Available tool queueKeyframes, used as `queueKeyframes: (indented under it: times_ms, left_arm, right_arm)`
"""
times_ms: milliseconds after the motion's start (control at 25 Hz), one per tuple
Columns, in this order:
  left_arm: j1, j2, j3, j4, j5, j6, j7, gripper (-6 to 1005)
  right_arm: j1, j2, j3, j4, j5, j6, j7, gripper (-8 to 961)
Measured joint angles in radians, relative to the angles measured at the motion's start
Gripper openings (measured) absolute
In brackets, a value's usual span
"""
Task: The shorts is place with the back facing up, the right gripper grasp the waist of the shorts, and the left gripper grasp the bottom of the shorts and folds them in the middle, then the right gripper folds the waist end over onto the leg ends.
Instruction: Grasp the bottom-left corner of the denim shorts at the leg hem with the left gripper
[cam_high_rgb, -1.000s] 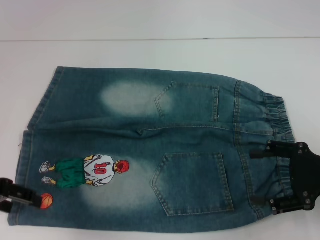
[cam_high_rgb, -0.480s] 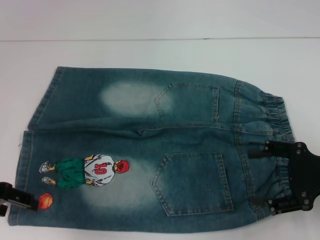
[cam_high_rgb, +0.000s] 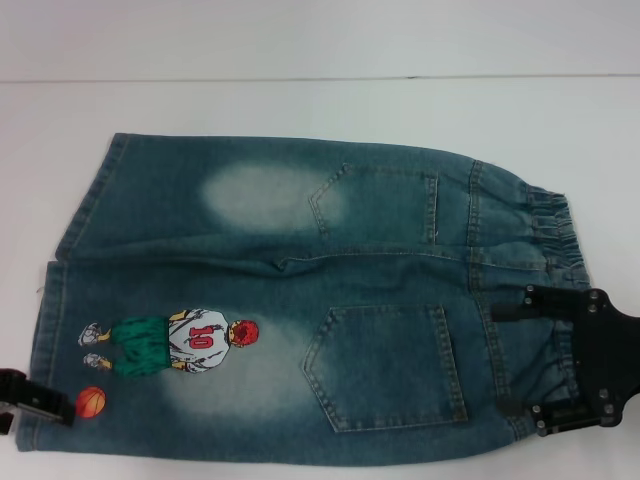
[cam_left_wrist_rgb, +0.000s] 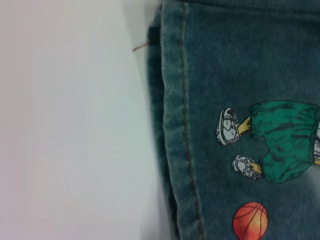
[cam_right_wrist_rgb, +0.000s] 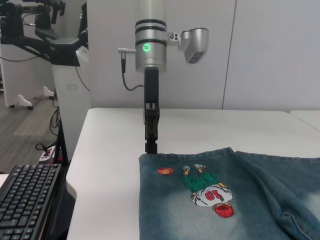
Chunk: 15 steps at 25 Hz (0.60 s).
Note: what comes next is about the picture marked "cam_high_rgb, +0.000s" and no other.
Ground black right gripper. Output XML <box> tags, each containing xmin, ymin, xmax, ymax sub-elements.
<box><xmin>492</xmin><ymin>285</ymin><xmax>640</xmax><ymax>437</ymax></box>

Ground blue denim shorts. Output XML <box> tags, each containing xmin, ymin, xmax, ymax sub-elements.
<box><xmin>17</xmin><ymin>132</ymin><xmax>617</xmax><ymax>454</ymax></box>

